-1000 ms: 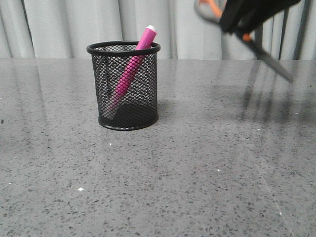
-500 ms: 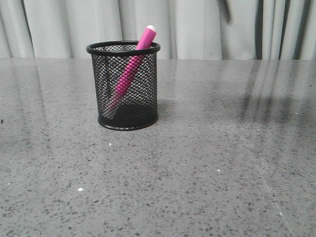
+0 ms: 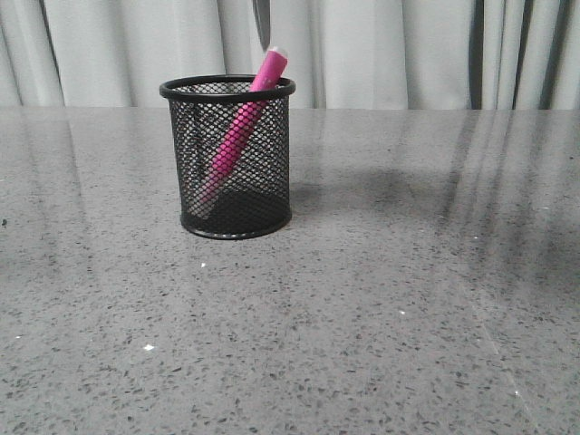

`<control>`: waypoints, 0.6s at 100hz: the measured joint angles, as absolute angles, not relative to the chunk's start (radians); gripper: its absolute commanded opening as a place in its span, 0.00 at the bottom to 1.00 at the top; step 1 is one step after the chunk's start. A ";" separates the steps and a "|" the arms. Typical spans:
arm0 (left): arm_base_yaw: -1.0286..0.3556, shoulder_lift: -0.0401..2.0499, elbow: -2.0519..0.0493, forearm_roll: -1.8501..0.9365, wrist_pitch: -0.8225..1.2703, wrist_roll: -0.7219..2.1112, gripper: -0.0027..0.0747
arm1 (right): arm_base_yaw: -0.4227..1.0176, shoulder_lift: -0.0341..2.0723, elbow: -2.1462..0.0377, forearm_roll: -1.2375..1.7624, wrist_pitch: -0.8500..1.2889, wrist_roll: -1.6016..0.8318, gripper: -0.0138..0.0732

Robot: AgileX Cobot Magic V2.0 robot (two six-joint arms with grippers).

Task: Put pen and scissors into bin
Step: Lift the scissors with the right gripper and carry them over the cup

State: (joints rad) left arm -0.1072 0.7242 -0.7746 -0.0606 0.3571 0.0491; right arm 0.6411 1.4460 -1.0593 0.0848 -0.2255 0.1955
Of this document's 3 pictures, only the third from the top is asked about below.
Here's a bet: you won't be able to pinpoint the black mesh pen holder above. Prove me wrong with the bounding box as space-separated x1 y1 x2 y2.
159 75 295 240

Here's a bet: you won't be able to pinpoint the grey orange scissors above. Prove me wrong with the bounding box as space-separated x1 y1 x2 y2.
252 0 271 51

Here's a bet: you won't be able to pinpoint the grey curtain backdrop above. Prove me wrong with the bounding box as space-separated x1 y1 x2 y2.
1 1 579 110

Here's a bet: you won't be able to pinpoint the pink marker pen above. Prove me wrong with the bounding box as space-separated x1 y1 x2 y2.
195 46 288 219

